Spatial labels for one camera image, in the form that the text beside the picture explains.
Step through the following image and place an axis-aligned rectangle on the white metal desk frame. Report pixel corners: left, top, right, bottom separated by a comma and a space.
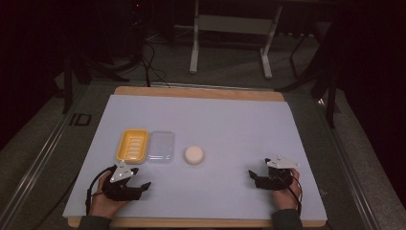
189, 0, 284, 81

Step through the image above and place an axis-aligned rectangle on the white table mat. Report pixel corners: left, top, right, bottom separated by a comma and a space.
62, 93, 328, 222

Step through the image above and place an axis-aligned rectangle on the yellow soap dish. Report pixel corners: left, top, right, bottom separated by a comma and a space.
116, 127, 150, 163

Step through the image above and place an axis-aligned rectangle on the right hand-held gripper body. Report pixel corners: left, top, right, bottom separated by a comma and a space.
255, 155, 300, 192

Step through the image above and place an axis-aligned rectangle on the metal floor rail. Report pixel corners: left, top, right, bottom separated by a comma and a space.
0, 84, 90, 230
314, 95, 382, 230

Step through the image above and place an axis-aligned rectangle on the person's right hand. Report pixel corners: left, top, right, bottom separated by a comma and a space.
272, 168, 303, 212

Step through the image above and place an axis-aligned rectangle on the person's left hand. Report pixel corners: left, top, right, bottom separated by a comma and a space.
88, 172, 129, 220

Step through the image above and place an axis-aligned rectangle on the wooden table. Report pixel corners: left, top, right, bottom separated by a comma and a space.
66, 85, 327, 229

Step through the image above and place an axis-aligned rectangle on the black stand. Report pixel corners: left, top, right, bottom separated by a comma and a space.
275, 22, 341, 129
60, 47, 130, 115

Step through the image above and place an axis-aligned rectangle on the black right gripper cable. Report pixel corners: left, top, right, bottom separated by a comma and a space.
286, 173, 304, 216

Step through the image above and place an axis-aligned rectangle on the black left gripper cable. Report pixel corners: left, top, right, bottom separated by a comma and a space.
84, 165, 118, 217

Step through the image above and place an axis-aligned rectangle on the round white soap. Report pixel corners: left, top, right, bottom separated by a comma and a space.
184, 145, 205, 166

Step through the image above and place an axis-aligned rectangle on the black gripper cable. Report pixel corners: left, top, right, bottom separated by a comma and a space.
286, 173, 304, 216
84, 165, 118, 217

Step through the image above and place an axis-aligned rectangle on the bundle of black cables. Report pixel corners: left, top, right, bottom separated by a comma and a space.
125, 0, 171, 89

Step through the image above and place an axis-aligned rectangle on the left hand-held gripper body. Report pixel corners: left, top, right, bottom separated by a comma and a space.
101, 161, 144, 202

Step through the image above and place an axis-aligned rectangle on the clear plastic tray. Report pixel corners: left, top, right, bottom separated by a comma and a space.
147, 130, 176, 164

